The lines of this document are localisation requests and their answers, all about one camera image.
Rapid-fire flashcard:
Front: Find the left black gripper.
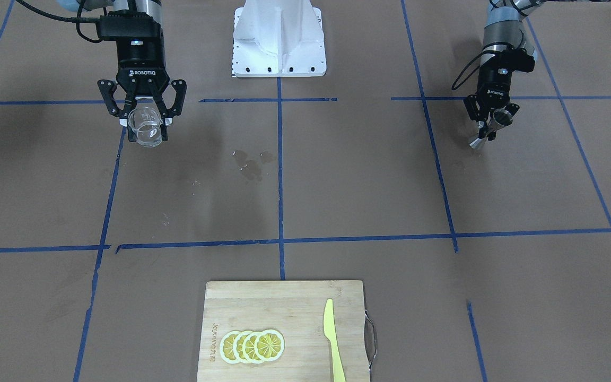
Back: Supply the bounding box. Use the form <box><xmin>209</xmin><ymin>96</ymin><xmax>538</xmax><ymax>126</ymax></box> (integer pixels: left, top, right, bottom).
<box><xmin>464</xmin><ymin>50</ymin><xmax>520</xmax><ymax>141</ymax></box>

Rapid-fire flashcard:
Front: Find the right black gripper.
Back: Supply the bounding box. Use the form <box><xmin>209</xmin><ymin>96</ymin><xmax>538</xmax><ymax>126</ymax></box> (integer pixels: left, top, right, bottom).
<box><xmin>97</xmin><ymin>29</ymin><xmax>187</xmax><ymax>128</ymax></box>

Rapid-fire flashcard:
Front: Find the steel double jigger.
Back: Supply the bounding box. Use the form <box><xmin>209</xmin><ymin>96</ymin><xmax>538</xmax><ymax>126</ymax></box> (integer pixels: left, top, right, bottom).
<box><xmin>469</xmin><ymin>108</ymin><xmax>517</xmax><ymax>150</ymax></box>

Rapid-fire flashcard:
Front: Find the small glass beaker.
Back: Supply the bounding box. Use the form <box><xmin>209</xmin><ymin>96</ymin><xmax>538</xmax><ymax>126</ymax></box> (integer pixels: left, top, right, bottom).
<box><xmin>127</xmin><ymin>105</ymin><xmax>164</xmax><ymax>148</ymax></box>

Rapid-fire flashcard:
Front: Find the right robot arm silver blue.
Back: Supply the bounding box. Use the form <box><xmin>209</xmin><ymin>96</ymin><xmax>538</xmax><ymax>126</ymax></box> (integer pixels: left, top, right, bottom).
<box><xmin>59</xmin><ymin>1</ymin><xmax>187</xmax><ymax>127</ymax></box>

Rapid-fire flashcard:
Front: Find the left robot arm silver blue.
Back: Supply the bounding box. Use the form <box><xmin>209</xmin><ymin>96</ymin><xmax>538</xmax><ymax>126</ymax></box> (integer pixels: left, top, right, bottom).
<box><xmin>464</xmin><ymin>1</ymin><xmax>545</xmax><ymax>149</ymax></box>

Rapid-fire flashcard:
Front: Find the yellow plastic knife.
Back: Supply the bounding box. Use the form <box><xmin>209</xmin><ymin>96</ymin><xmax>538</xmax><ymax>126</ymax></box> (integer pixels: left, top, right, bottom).
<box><xmin>323</xmin><ymin>298</ymin><xmax>346</xmax><ymax>381</ymax></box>

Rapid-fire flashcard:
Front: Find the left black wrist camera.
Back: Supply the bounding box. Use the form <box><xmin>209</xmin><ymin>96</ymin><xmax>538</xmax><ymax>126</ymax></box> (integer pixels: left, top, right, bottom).
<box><xmin>485</xmin><ymin>48</ymin><xmax>536</xmax><ymax>75</ymax></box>

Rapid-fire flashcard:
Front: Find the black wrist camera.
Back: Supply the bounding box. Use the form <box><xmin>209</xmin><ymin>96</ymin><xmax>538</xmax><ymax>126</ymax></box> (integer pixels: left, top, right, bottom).
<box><xmin>95</xmin><ymin>13</ymin><xmax>162</xmax><ymax>41</ymax></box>
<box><xmin>485</xmin><ymin>48</ymin><xmax>536</xmax><ymax>75</ymax></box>

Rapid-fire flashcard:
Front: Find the black camera cable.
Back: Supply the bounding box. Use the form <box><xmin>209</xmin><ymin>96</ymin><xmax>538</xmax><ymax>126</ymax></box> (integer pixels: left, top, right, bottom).
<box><xmin>451</xmin><ymin>49</ymin><xmax>492</xmax><ymax>92</ymax></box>
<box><xmin>16</xmin><ymin>0</ymin><xmax>104</xmax><ymax>43</ymax></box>

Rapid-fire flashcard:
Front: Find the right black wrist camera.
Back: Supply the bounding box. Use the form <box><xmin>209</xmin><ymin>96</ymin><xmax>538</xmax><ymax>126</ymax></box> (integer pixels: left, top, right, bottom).
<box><xmin>95</xmin><ymin>13</ymin><xmax>162</xmax><ymax>41</ymax></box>

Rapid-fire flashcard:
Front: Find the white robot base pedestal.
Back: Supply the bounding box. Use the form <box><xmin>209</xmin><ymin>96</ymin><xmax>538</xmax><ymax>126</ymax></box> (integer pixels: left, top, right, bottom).
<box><xmin>231</xmin><ymin>1</ymin><xmax>327</xmax><ymax>78</ymax></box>

